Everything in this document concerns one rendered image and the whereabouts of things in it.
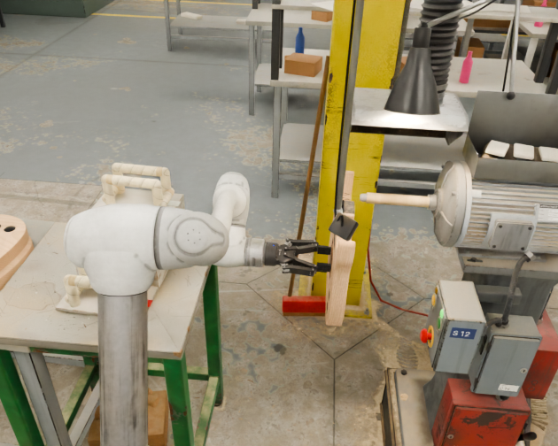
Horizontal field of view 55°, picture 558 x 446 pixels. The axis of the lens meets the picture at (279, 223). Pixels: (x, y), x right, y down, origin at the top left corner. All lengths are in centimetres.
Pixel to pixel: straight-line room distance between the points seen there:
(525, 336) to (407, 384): 74
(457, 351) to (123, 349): 85
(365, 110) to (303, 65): 220
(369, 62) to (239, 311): 149
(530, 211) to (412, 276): 185
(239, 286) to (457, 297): 186
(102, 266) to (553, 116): 123
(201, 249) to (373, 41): 150
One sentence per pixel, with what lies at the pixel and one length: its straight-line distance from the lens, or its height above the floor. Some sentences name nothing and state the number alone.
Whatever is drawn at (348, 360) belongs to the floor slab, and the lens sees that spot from 278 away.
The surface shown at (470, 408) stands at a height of 61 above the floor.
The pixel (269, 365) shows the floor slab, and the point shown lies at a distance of 273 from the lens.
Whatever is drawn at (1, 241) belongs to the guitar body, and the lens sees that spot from 200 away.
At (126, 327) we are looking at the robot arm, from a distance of 114.
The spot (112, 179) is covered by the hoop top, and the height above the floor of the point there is 121.
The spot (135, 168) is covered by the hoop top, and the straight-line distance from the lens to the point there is 184.
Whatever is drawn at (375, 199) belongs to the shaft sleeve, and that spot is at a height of 126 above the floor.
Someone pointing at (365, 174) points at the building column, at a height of 86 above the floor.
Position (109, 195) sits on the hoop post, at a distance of 183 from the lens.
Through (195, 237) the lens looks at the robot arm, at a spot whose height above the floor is 147.
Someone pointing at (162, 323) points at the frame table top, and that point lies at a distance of 163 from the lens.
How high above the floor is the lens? 206
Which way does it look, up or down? 34 degrees down
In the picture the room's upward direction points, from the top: 2 degrees clockwise
